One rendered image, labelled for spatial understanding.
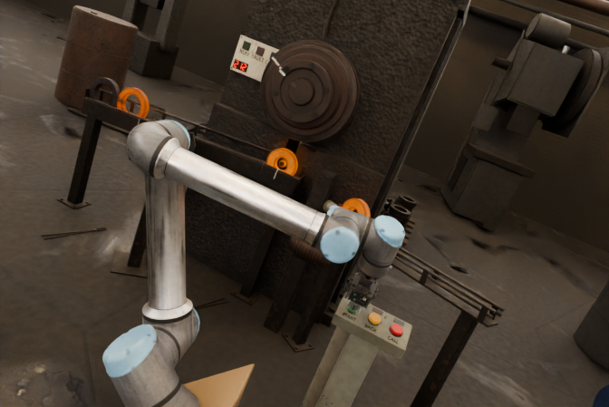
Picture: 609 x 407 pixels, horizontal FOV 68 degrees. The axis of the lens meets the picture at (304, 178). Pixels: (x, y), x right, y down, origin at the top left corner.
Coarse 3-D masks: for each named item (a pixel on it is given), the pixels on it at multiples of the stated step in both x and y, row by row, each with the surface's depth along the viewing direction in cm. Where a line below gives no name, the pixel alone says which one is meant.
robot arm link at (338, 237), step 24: (144, 144) 112; (168, 144) 113; (144, 168) 114; (168, 168) 113; (192, 168) 113; (216, 168) 114; (216, 192) 113; (240, 192) 112; (264, 192) 113; (264, 216) 112; (288, 216) 111; (312, 216) 112; (312, 240) 111; (336, 240) 109
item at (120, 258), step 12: (192, 144) 217; (144, 204) 220; (144, 216) 220; (144, 228) 222; (144, 240) 224; (120, 252) 235; (132, 252) 225; (120, 264) 226; (132, 264) 227; (144, 264) 234; (144, 276) 224
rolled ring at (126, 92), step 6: (126, 90) 244; (132, 90) 242; (138, 90) 242; (120, 96) 246; (126, 96) 246; (138, 96) 242; (144, 96) 242; (120, 102) 246; (144, 102) 241; (120, 108) 247; (144, 108) 242; (138, 114) 244; (144, 114) 243
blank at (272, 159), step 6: (276, 150) 224; (282, 150) 223; (288, 150) 223; (270, 156) 226; (276, 156) 225; (282, 156) 224; (288, 156) 223; (294, 156) 222; (270, 162) 226; (276, 162) 228; (288, 162) 223; (294, 162) 222; (276, 168) 226; (288, 168) 224; (294, 168) 223; (294, 174) 226
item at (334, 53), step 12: (288, 48) 211; (324, 48) 206; (276, 60) 214; (264, 72) 217; (348, 72) 205; (264, 84) 218; (348, 84) 206; (264, 96) 219; (348, 96) 207; (264, 108) 220; (348, 108) 208; (288, 132) 218; (324, 132) 213
